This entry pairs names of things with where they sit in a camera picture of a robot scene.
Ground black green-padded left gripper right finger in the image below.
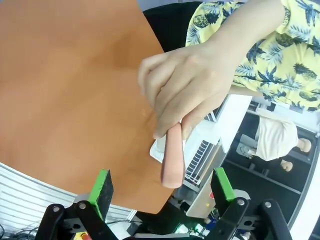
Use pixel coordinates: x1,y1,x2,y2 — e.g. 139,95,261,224
209,167,293,240

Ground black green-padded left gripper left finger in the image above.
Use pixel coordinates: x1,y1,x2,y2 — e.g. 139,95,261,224
36,169,121,240

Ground pink lint roller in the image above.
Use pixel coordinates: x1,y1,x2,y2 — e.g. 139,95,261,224
149,119,187,189

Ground person's right forearm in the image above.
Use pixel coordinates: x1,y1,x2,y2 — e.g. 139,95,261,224
207,0,287,78

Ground person's right hand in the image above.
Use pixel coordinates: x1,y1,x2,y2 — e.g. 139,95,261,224
137,39,241,140

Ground beige control box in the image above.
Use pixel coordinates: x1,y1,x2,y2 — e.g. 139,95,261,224
186,172,220,218

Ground white table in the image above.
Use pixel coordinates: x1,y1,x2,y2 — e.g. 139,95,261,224
214,94,253,154

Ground mannequin in white jacket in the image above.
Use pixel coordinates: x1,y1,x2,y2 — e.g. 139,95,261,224
256,116,313,162

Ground white ribbed panel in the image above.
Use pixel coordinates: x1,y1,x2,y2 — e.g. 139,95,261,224
0,162,137,235

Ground person in pineapple shirt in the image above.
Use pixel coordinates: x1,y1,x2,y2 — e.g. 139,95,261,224
185,0,320,113

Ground person's black trousers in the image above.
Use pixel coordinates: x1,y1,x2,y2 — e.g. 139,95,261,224
142,1,201,54

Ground white wire dish rack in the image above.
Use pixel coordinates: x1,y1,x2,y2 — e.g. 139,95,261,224
184,109,226,187

